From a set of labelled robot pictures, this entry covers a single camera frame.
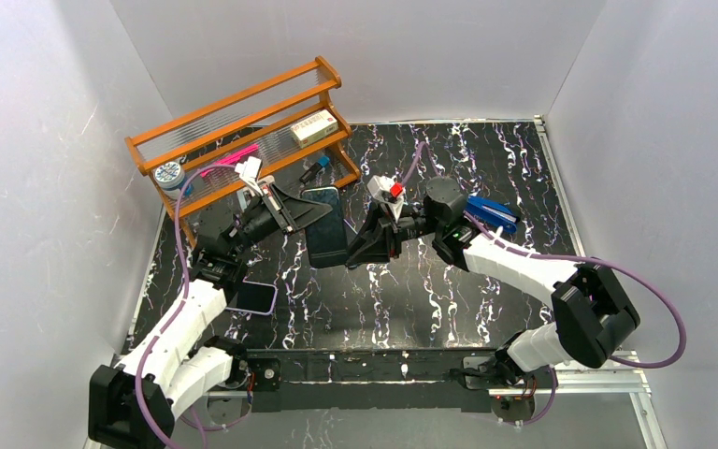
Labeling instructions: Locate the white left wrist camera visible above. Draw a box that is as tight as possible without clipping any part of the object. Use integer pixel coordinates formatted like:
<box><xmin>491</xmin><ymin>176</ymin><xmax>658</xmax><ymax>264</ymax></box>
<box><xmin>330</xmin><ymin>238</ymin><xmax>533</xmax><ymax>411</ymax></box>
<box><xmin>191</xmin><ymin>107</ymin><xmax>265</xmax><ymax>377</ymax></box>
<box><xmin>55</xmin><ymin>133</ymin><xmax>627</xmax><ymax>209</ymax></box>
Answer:
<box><xmin>234</xmin><ymin>156</ymin><xmax>263</xmax><ymax>196</ymax></box>

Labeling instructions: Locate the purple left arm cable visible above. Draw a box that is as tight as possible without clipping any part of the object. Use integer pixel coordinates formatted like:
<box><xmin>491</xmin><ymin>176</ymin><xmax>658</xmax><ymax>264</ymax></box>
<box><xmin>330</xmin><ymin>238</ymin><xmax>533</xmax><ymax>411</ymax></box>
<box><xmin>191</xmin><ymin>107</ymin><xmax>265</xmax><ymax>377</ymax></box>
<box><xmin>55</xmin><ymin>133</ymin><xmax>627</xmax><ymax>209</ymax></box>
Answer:
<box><xmin>135</xmin><ymin>164</ymin><xmax>255</xmax><ymax>449</ymax></box>

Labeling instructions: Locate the orange wooden shelf rack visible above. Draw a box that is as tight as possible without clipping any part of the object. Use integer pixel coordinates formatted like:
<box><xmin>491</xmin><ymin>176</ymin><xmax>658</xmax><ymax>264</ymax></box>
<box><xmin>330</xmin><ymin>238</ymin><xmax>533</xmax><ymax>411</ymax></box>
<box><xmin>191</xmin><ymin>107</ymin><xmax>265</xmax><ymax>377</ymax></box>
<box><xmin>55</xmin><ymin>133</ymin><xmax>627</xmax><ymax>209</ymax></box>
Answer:
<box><xmin>125</xmin><ymin>56</ymin><xmax>361</xmax><ymax>244</ymax></box>

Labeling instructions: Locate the black blue marker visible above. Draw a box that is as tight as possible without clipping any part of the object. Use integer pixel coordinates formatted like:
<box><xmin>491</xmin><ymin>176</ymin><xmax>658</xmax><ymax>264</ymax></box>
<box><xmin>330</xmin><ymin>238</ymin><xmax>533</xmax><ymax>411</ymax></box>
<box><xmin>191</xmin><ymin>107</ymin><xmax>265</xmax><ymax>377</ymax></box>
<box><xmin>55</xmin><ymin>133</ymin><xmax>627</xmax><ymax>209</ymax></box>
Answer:
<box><xmin>299</xmin><ymin>155</ymin><xmax>331</xmax><ymax>184</ymax></box>

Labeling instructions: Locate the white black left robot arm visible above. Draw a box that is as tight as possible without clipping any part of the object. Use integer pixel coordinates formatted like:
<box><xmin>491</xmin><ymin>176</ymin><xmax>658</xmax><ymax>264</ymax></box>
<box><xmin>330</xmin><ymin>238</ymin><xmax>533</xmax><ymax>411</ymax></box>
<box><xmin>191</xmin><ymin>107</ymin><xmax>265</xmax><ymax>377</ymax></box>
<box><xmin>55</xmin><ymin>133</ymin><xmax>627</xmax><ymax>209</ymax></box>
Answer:
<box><xmin>88</xmin><ymin>183</ymin><xmax>334</xmax><ymax>448</ymax></box>

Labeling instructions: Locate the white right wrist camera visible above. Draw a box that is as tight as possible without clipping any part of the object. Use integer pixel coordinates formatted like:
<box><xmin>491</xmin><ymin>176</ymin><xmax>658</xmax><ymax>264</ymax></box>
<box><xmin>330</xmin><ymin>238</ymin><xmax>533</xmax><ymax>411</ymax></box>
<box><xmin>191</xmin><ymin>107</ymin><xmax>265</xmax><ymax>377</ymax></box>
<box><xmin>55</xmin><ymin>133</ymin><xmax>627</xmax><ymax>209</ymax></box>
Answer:
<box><xmin>367</xmin><ymin>175</ymin><xmax>405</xmax><ymax>222</ymax></box>

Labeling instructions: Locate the blue stapler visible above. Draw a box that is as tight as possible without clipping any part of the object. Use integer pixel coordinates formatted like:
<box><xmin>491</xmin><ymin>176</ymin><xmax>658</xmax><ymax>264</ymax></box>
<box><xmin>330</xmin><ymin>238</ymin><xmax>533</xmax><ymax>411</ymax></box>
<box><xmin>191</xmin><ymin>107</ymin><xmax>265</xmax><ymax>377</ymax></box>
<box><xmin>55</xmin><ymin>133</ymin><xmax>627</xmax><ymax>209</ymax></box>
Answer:
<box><xmin>465</xmin><ymin>196</ymin><xmax>521</xmax><ymax>234</ymax></box>

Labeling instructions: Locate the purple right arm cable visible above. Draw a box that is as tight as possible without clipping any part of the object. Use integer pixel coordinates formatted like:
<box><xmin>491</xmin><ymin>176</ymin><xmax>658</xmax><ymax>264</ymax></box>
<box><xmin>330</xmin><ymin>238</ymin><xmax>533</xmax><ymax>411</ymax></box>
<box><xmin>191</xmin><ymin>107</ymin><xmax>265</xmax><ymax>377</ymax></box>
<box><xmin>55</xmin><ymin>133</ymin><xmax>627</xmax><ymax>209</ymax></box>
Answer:
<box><xmin>398</xmin><ymin>140</ymin><xmax>688</xmax><ymax>428</ymax></box>

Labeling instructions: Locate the phone in purple case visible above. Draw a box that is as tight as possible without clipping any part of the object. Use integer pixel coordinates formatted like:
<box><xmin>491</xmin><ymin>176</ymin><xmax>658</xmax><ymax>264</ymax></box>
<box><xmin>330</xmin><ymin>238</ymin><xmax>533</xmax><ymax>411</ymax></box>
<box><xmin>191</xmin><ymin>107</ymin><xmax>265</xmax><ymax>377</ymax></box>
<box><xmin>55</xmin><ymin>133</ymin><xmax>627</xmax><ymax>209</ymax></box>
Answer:
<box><xmin>225</xmin><ymin>281</ymin><xmax>278</xmax><ymax>316</ymax></box>

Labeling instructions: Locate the blue white jar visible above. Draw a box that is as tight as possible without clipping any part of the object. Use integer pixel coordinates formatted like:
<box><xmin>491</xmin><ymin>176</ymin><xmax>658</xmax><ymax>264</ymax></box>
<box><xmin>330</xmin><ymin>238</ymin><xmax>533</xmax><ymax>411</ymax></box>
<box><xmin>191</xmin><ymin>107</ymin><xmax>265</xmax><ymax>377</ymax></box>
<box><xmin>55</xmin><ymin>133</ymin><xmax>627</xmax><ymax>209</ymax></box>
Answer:
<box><xmin>152</xmin><ymin>161</ymin><xmax>194</xmax><ymax>200</ymax></box>

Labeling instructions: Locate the black phone case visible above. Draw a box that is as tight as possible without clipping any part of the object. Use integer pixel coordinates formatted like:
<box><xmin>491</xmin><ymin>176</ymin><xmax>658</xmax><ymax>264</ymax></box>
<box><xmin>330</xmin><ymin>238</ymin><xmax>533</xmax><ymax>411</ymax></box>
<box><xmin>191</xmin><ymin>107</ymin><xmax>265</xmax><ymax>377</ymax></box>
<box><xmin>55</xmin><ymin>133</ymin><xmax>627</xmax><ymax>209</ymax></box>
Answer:
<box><xmin>301</xmin><ymin>186</ymin><xmax>348</xmax><ymax>269</ymax></box>

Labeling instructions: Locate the white red small box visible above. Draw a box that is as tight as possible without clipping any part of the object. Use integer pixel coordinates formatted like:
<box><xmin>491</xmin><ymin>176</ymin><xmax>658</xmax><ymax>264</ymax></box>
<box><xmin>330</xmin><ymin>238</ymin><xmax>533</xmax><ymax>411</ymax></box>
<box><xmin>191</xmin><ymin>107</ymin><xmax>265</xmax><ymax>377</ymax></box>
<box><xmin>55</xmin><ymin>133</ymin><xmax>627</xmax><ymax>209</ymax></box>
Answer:
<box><xmin>290</xmin><ymin>109</ymin><xmax>338</xmax><ymax>148</ymax></box>

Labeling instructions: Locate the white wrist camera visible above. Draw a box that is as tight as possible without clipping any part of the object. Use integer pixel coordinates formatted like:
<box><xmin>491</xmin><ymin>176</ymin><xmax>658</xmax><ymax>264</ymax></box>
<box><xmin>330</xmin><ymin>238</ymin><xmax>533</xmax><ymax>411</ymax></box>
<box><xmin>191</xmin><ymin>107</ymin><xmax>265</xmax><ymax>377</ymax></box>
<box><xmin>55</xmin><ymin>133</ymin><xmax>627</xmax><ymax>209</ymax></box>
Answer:
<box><xmin>367</xmin><ymin>175</ymin><xmax>405</xmax><ymax>222</ymax></box>
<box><xmin>234</xmin><ymin>156</ymin><xmax>263</xmax><ymax>196</ymax></box>

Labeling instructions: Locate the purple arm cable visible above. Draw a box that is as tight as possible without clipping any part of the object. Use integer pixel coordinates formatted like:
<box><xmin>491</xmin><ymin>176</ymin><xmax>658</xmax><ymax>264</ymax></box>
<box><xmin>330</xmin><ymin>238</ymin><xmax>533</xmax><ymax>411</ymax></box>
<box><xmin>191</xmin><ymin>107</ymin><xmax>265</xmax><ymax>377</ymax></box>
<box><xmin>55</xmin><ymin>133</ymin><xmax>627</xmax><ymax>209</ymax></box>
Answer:
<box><xmin>135</xmin><ymin>164</ymin><xmax>255</xmax><ymax>449</ymax></box>
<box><xmin>398</xmin><ymin>140</ymin><xmax>688</xmax><ymax>428</ymax></box>

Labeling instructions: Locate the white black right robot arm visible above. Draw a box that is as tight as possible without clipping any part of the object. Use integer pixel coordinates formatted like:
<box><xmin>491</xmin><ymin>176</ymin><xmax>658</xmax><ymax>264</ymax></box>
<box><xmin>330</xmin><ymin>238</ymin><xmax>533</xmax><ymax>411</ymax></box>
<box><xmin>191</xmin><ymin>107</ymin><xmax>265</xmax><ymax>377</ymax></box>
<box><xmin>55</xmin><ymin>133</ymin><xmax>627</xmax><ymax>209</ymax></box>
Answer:
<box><xmin>346</xmin><ymin>176</ymin><xmax>640</xmax><ymax>379</ymax></box>

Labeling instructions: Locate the pink comb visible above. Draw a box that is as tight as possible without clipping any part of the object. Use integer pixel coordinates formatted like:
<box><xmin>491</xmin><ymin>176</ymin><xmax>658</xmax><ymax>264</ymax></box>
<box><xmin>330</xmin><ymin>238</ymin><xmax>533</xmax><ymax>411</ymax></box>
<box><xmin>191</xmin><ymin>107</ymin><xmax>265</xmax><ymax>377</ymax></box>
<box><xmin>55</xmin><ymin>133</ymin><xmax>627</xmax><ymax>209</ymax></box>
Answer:
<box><xmin>199</xmin><ymin>143</ymin><xmax>259</xmax><ymax>178</ymax></box>

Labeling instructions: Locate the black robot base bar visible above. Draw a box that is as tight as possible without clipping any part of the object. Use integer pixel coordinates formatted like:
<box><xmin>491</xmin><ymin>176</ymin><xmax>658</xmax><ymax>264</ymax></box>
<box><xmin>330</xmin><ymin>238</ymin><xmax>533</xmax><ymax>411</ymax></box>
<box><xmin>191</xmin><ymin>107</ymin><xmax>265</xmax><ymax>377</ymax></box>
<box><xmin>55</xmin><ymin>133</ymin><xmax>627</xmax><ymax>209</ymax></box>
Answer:
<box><xmin>207</xmin><ymin>346</ymin><xmax>537</xmax><ymax>428</ymax></box>

